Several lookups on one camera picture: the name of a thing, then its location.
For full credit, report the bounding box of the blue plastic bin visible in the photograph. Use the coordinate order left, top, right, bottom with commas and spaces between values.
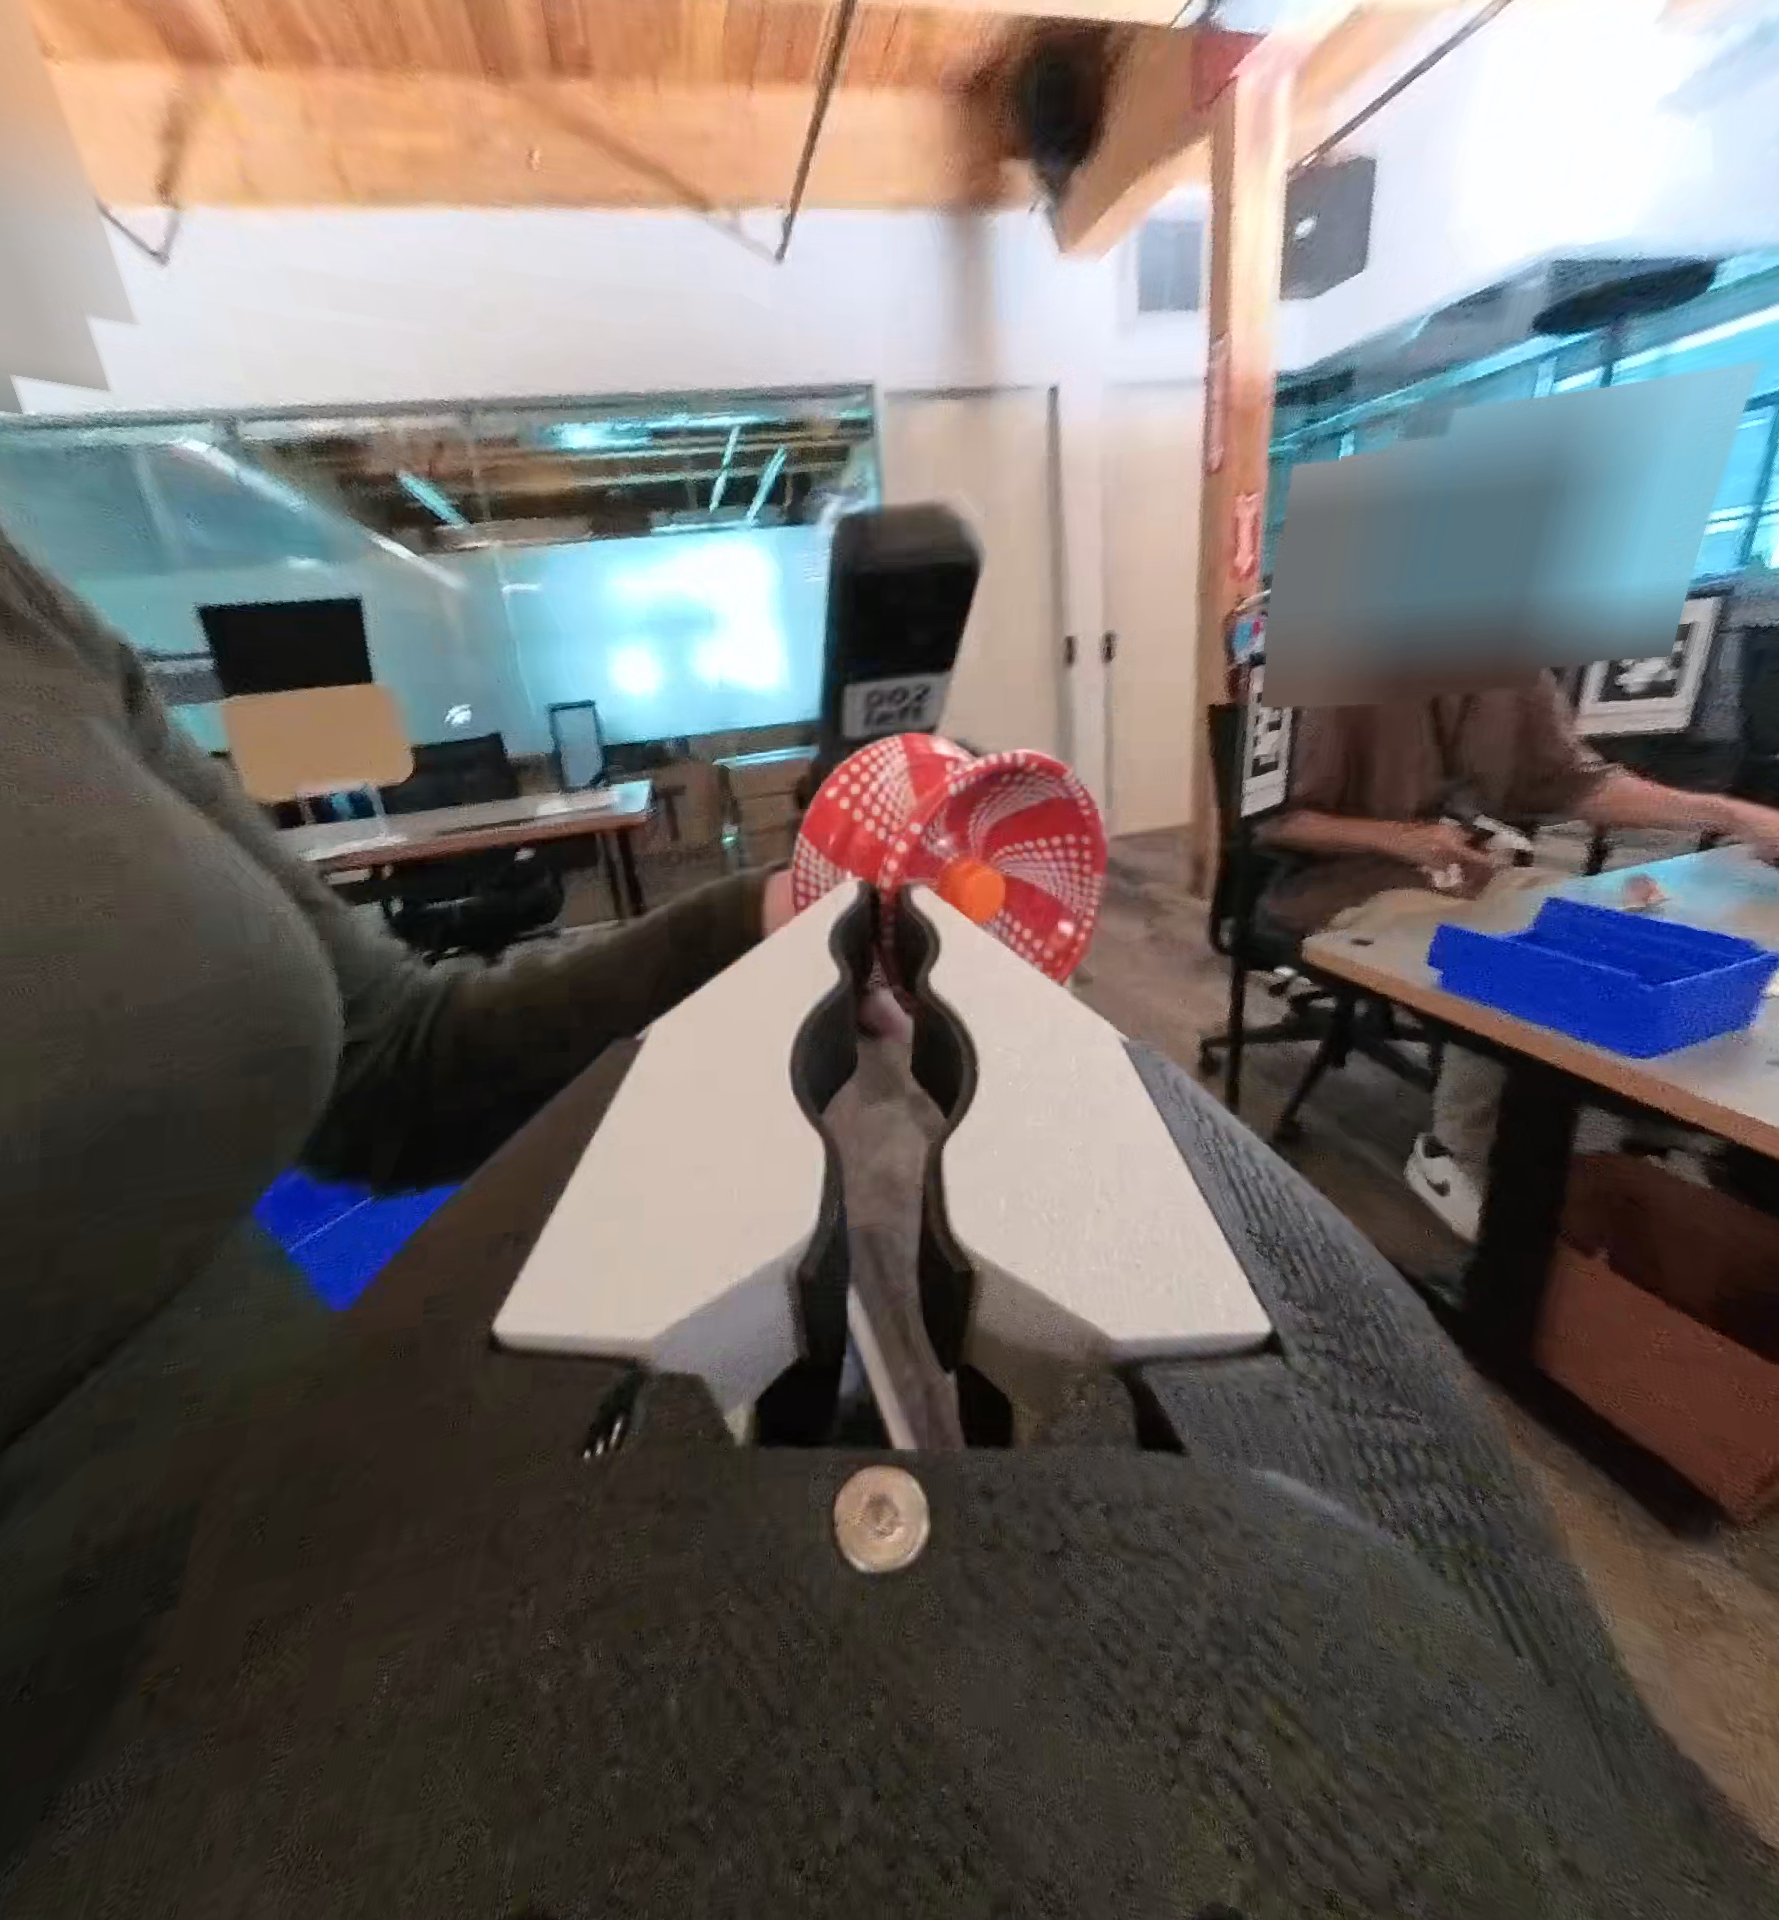
253, 1171, 466, 1313

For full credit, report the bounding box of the white door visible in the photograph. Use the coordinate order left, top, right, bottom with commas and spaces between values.
1100, 385, 1205, 836
883, 385, 1065, 766

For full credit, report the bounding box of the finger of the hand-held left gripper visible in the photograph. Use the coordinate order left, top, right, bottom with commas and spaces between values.
839, 1051, 965, 1448

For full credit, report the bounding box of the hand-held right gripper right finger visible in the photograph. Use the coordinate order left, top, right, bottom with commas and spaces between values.
906, 892, 1278, 1412

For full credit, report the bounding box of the black stool chair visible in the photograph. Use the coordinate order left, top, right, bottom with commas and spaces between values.
1205, 708, 1430, 1141

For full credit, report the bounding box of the long wooden desk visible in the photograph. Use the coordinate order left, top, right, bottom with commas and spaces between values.
274, 780, 657, 919

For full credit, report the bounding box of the wooden post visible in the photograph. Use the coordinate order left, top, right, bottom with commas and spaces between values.
1191, 61, 1296, 902

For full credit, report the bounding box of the black white marker sign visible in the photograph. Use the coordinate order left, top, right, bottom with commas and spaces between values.
1573, 594, 1732, 738
1238, 669, 1296, 818

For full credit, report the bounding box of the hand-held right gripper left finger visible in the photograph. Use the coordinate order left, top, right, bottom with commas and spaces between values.
493, 886, 880, 1418

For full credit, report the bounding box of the red white yo-yo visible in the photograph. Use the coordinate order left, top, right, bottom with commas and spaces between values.
791, 736, 1110, 985

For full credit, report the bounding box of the grey work table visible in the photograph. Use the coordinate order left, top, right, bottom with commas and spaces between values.
1303, 841, 1779, 1381

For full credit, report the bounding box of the person's left forearm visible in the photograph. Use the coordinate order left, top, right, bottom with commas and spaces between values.
288, 865, 791, 1187

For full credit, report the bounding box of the cardboard box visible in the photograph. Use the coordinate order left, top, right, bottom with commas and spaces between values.
715, 752, 822, 836
1534, 1155, 1779, 1516

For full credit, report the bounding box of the large blue parts bin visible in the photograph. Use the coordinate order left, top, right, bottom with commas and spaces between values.
1430, 895, 1779, 1057

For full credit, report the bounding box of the black office chair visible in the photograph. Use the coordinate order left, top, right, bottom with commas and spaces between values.
378, 736, 568, 962

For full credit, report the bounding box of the tan chair back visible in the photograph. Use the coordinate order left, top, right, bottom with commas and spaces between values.
223, 685, 416, 806

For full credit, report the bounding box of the black wall speaker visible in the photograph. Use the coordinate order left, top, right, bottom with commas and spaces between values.
1281, 157, 1380, 302

